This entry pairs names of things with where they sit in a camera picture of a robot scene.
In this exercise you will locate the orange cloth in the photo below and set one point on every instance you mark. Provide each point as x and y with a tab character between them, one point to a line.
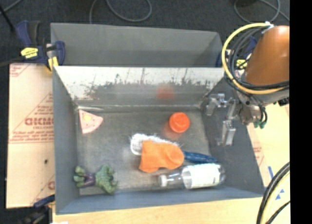
159	156

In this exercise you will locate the green toy figure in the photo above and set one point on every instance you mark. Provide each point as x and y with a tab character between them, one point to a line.
103	177

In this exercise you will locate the brown cardboard board, red print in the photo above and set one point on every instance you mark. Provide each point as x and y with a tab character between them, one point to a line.
26	132

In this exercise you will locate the pink triangular toy slice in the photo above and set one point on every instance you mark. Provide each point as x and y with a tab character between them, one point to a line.
87	121

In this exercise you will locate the orange round cup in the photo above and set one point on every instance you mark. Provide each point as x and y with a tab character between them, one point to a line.
179	121

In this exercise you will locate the clear plastic bottle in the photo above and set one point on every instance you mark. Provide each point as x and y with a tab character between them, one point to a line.
202	176

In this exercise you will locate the grey metal bin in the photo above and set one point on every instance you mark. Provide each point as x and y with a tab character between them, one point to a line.
102	145

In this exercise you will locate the black cylinder on white bracket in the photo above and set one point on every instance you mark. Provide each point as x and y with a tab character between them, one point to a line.
284	101

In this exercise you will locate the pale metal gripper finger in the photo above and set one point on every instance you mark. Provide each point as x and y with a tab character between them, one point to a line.
228	132
215	102

